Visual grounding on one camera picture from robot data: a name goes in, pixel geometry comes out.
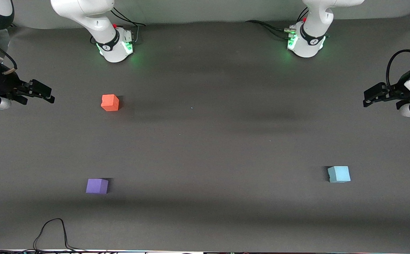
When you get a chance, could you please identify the black left arm base cables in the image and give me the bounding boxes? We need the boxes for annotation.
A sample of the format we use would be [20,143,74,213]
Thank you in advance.
[245,7,309,40]

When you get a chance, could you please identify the light blue foam block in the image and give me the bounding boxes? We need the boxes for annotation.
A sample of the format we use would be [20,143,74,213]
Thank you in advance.
[328,166,351,183]

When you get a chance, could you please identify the thin black looped cable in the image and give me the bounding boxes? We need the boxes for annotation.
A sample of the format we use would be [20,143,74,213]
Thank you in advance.
[33,218,85,253]

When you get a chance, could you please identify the orange foam block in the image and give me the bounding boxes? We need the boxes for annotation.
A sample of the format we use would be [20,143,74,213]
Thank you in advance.
[101,94,120,112]

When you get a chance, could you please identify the black right arm base cables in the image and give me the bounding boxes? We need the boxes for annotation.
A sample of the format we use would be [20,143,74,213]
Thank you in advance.
[110,7,147,46]

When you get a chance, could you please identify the dark grey table mat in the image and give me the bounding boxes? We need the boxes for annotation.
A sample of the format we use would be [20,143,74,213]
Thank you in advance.
[0,12,410,253]

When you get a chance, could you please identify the black arm base cables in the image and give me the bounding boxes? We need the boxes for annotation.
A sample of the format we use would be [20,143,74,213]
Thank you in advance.
[245,7,309,40]
[110,7,147,46]

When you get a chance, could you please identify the purple foam block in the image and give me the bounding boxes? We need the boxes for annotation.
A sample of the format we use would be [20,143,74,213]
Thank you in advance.
[86,179,109,194]

